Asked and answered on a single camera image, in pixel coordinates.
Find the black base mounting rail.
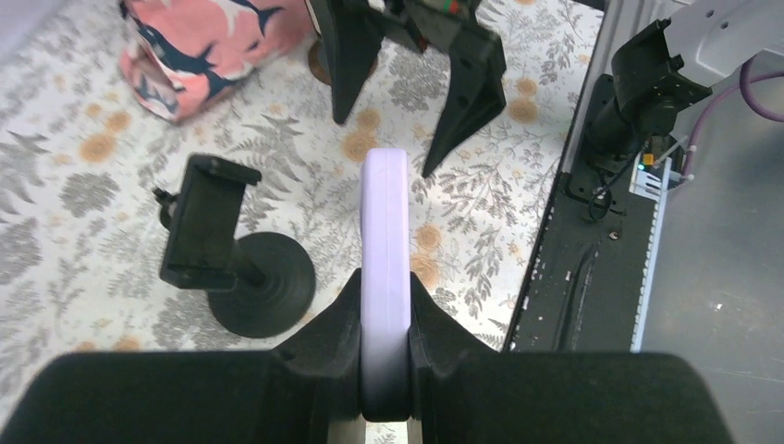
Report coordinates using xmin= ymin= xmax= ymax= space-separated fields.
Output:
xmin=503 ymin=169 xmax=654 ymax=352

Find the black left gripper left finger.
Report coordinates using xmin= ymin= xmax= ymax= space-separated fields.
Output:
xmin=1 ymin=271 xmax=363 ymax=443

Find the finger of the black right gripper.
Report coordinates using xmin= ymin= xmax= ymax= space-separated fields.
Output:
xmin=310 ymin=0 xmax=382 ymax=125
xmin=422 ymin=31 xmax=507 ymax=178

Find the pink patterned cloth bag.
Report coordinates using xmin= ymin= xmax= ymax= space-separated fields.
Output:
xmin=118 ymin=0 xmax=315 ymax=122

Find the floral patterned table mat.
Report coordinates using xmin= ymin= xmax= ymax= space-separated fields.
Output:
xmin=1 ymin=1 xmax=603 ymax=416

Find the white slotted cable duct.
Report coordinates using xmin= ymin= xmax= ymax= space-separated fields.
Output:
xmin=629 ymin=157 xmax=672 ymax=352

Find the black phone stand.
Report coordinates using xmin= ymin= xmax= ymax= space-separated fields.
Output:
xmin=153 ymin=154 xmax=316 ymax=339

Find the phone with lavender case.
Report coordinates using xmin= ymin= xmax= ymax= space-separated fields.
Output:
xmin=360 ymin=148 xmax=411 ymax=423

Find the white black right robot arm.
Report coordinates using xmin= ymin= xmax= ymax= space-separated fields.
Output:
xmin=306 ymin=1 xmax=783 ymax=177

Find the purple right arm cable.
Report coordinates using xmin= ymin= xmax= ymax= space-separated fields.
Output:
xmin=680 ymin=55 xmax=784 ymax=185

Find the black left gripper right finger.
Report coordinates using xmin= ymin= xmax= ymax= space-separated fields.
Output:
xmin=408 ymin=277 xmax=732 ymax=443

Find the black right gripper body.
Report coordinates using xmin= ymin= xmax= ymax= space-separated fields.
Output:
xmin=367 ymin=1 xmax=484 ymax=56

